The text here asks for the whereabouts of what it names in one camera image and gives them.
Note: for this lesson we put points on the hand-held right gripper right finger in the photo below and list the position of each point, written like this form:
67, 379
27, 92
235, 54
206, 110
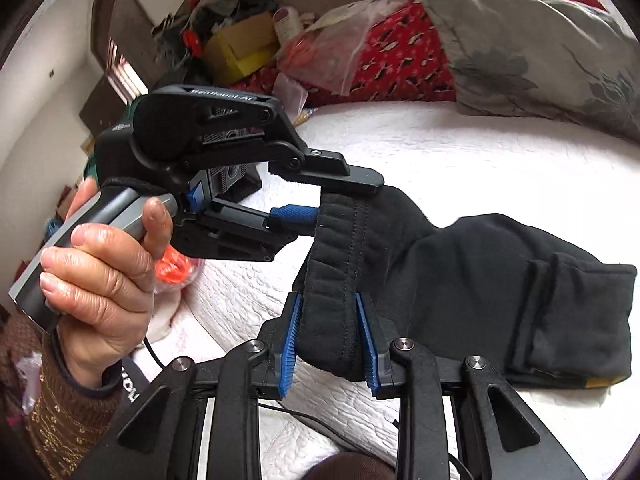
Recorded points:
370, 350

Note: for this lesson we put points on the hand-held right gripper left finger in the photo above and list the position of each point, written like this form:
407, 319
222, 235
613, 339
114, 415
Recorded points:
291, 345

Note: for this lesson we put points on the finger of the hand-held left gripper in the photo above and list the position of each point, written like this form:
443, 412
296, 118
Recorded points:
295, 213
340, 172

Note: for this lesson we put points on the black pants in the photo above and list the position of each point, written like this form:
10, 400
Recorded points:
475, 285

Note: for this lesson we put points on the person's left forearm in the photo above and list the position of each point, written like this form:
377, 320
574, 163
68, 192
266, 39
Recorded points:
60, 425

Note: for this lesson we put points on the person's left hand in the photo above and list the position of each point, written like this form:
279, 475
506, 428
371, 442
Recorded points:
100, 300

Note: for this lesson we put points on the yellow cardboard box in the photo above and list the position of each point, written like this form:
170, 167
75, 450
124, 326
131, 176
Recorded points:
235, 50

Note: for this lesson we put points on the white quilted bed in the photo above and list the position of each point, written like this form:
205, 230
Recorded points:
450, 160

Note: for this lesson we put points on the person's leg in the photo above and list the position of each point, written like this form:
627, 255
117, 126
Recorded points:
350, 466

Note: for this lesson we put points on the translucent plastic bag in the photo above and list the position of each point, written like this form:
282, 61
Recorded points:
340, 45

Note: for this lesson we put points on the pile of mixed clutter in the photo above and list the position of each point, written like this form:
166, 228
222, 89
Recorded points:
220, 0

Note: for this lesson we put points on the red patterned cushion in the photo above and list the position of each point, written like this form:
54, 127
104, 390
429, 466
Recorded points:
400, 55

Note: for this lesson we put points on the orange item in clear bag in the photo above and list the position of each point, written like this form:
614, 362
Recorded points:
172, 266

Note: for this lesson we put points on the white plastic bottle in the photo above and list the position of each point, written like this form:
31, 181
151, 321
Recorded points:
287, 22

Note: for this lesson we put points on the brown wooden door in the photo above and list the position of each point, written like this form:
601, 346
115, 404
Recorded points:
107, 10

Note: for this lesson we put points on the grey floral pillow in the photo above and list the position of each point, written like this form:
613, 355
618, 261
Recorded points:
525, 45

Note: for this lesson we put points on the white plastic bag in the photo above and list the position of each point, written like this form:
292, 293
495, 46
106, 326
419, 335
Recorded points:
26, 380

